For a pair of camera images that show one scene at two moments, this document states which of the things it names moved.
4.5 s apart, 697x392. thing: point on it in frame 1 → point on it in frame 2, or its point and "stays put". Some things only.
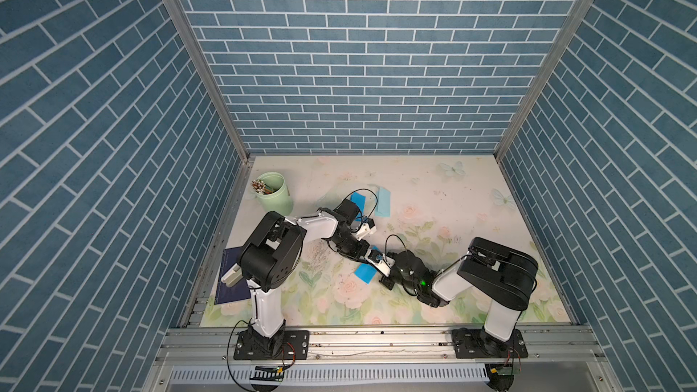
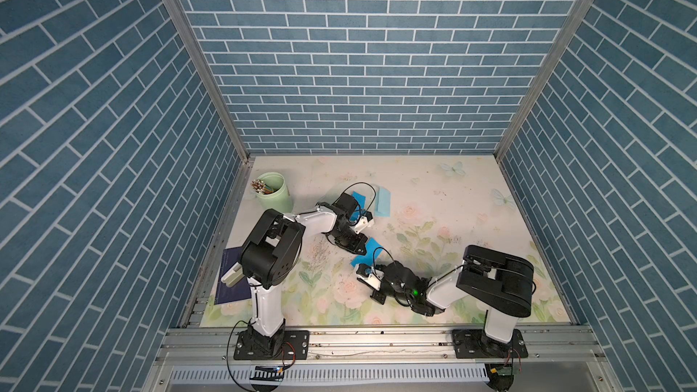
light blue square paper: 383,208 stays put
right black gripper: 386,284 → 377,297
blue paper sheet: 360,201 stays put
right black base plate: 476,343 stays put
